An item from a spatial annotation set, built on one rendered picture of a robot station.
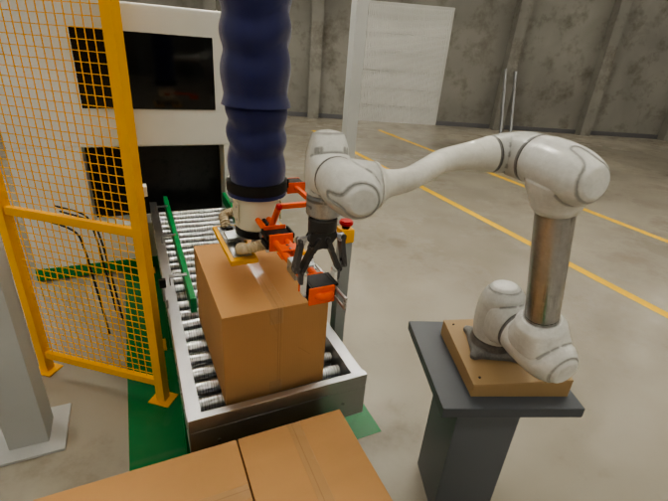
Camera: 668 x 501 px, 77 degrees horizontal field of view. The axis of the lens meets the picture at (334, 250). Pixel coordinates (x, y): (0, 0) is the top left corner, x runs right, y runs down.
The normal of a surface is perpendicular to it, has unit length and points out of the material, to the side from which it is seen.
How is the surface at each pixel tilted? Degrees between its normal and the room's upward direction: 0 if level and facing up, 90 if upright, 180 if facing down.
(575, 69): 90
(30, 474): 0
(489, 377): 5
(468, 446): 90
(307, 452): 0
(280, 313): 90
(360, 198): 91
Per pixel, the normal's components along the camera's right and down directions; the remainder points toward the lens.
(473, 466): 0.07, 0.44
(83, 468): 0.07, -0.90
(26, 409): 0.41, 0.42
